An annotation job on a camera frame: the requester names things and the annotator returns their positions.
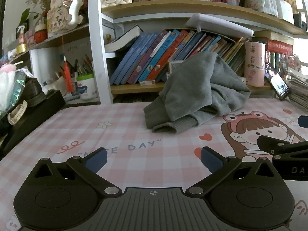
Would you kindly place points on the pink checked cartoon table mat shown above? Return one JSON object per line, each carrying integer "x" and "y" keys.
{"x": 120, "y": 130}

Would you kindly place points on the beige wristwatch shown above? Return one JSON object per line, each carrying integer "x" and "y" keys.
{"x": 18, "y": 112}

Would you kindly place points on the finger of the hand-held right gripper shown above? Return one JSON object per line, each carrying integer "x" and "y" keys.
{"x": 303, "y": 121}
{"x": 276, "y": 147}

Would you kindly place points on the red tassel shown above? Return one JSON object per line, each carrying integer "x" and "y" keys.
{"x": 68, "y": 77}

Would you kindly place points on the wrapped plush doll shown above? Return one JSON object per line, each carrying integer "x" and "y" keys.
{"x": 9, "y": 86}

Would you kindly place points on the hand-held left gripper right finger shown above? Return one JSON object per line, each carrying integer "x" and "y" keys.
{"x": 212, "y": 160}

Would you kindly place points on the white jar green lid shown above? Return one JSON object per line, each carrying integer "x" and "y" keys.
{"x": 86, "y": 87}

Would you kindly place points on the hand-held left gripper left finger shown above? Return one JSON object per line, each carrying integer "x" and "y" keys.
{"x": 95, "y": 161}

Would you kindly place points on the red white pot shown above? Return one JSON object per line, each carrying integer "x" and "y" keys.
{"x": 40, "y": 32}

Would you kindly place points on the small white red box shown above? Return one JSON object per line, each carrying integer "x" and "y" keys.
{"x": 147, "y": 83}

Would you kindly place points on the row of blue children's books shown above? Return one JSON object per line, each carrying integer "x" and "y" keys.
{"x": 144, "y": 57}

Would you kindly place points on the green plant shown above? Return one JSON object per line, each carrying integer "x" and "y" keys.
{"x": 24, "y": 16}

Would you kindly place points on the pink printed cup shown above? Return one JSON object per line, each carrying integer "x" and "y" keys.
{"x": 254, "y": 65}

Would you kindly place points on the small spray bottle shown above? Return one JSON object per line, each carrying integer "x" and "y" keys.
{"x": 21, "y": 35}

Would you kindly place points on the white wooden bookshelf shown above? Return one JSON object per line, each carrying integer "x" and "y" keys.
{"x": 96, "y": 41}

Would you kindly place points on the black smartphone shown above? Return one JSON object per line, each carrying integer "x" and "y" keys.
{"x": 276, "y": 81}

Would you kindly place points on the white desk organiser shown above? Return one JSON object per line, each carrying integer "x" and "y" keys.
{"x": 276, "y": 4}

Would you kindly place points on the bunch of pens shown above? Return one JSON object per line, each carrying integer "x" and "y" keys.
{"x": 84, "y": 67}

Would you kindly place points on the dark brown leather shoe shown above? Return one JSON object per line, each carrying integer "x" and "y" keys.
{"x": 33, "y": 91}

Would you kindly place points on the black box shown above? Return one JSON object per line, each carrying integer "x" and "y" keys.
{"x": 48, "y": 105}

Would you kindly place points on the stack of magazines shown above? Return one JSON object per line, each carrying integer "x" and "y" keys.
{"x": 299, "y": 91}

